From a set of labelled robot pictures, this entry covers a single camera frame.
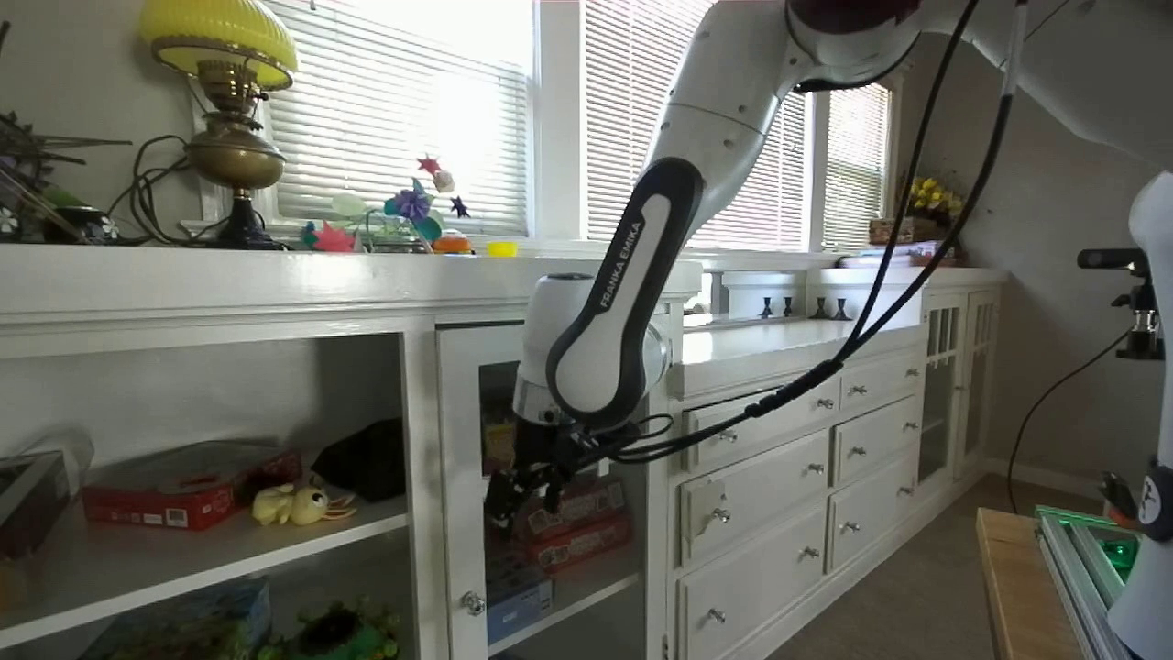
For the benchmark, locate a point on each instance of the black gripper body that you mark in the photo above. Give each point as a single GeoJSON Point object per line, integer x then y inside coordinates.
{"type": "Point", "coordinates": [552, 457]}

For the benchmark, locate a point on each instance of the white glass-paned cabinet door with knob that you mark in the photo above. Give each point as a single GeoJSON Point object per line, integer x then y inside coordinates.
{"type": "Point", "coordinates": [464, 490]}

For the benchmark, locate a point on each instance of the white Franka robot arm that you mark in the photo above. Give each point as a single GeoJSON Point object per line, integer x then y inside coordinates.
{"type": "Point", "coordinates": [719, 134]}

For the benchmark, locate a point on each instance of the white cabinet body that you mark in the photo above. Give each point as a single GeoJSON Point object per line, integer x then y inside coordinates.
{"type": "Point", "coordinates": [243, 286]}

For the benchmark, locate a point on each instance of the tall white lattice cabinet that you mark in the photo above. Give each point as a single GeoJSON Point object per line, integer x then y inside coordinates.
{"type": "Point", "coordinates": [959, 368]}

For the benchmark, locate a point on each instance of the stacked red boxes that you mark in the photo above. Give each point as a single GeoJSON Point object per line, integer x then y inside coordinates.
{"type": "Point", "coordinates": [581, 531]}

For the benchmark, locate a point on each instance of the blue box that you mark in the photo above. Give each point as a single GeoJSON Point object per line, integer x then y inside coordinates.
{"type": "Point", "coordinates": [515, 608]}

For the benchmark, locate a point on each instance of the black flat pouch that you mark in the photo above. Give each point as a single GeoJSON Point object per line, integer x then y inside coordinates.
{"type": "Point", "coordinates": [364, 458]}

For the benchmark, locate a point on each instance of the small yellow toy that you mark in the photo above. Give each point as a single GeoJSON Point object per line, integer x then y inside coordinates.
{"type": "Point", "coordinates": [502, 249]}

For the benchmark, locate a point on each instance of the yellow plush duck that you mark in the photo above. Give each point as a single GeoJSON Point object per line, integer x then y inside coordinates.
{"type": "Point", "coordinates": [290, 502]}

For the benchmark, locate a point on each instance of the white low drawer unit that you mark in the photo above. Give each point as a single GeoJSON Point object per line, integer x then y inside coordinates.
{"type": "Point", "coordinates": [780, 490]}

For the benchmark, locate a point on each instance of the small orange toy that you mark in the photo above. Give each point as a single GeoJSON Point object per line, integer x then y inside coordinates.
{"type": "Point", "coordinates": [448, 243]}

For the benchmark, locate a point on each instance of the colourful toy figure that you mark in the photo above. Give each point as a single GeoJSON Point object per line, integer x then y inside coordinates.
{"type": "Point", "coordinates": [416, 204]}

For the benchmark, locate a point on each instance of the small pink toy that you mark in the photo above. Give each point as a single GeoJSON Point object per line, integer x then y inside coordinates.
{"type": "Point", "coordinates": [331, 239]}

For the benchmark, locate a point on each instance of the red game box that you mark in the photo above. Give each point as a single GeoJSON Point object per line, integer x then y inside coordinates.
{"type": "Point", "coordinates": [169, 490]}

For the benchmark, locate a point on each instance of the narrow white window blind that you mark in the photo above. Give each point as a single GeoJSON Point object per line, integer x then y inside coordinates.
{"type": "Point", "coordinates": [860, 165]}

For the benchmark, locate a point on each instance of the yellow flowers in pot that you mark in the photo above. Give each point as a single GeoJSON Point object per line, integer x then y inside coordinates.
{"type": "Point", "coordinates": [932, 204]}

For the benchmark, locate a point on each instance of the yellow shade brass oil lamp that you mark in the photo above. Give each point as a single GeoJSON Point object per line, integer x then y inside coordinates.
{"type": "Point", "coordinates": [223, 60]}

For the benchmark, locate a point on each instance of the spiky star ornament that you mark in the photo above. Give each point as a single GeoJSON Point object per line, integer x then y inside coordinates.
{"type": "Point", "coordinates": [39, 171]}

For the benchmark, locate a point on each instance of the green lit metal frame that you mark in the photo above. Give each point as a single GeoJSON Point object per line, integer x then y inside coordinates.
{"type": "Point", "coordinates": [1092, 572]}

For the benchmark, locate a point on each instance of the black camera on stand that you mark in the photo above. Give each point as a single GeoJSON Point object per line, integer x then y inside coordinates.
{"type": "Point", "coordinates": [1131, 298]}

